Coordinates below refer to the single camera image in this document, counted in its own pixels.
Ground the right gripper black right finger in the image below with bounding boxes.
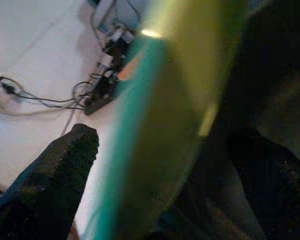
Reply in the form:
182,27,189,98
227,128,300,240

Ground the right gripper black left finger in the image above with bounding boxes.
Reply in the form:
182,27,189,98
0,123,101,240

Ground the light green plate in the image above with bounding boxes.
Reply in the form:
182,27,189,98
84,0,250,240

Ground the black power strip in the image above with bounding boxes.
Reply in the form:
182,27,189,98
84,24,141,116

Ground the orange plate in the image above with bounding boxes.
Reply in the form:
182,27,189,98
118,56,143,82

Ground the thin black cable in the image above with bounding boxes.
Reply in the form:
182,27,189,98
0,74,96,112

